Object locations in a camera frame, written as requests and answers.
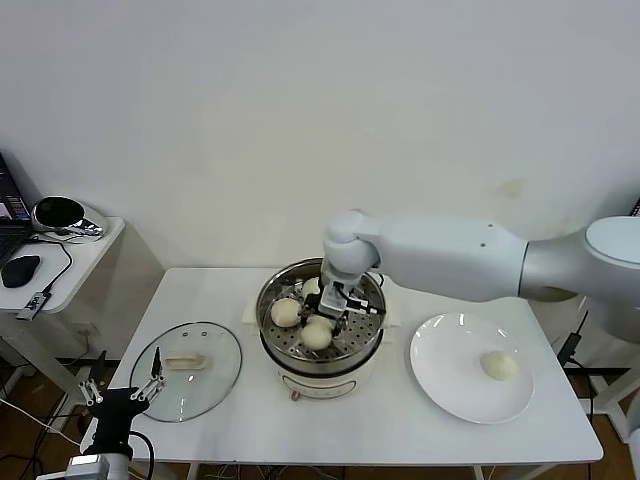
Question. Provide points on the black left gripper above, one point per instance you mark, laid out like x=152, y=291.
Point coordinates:
x=115, y=410

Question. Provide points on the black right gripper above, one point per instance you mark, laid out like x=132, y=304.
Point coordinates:
x=318, y=304

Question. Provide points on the white steamed baozi bun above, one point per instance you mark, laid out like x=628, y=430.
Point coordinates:
x=316, y=336
x=310, y=287
x=498, y=365
x=285, y=312

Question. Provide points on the round glass pot lid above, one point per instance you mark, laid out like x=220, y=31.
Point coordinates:
x=220, y=360

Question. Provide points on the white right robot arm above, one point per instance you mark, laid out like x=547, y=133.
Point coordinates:
x=450, y=255

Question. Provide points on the perforated steel steamer basket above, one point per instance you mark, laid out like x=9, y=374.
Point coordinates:
x=355, y=342

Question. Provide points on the cream electric cooker base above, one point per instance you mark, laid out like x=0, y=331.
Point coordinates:
x=320, y=385

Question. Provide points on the small grey usb hub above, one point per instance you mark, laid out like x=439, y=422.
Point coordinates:
x=34, y=304

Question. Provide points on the large white plate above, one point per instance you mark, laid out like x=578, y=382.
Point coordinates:
x=450, y=365

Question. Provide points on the white side table with mouse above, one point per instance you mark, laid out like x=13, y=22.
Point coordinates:
x=105, y=235

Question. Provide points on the black computer mouse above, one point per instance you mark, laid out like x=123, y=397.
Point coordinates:
x=21, y=270

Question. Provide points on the black laptop beside chrome device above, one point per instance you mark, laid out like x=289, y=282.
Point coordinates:
x=9, y=205

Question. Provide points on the black power adapter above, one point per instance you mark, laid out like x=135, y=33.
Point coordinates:
x=570, y=346

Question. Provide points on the white side table with label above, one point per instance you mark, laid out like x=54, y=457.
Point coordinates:
x=607, y=400

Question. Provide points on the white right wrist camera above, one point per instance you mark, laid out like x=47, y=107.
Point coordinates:
x=332, y=300

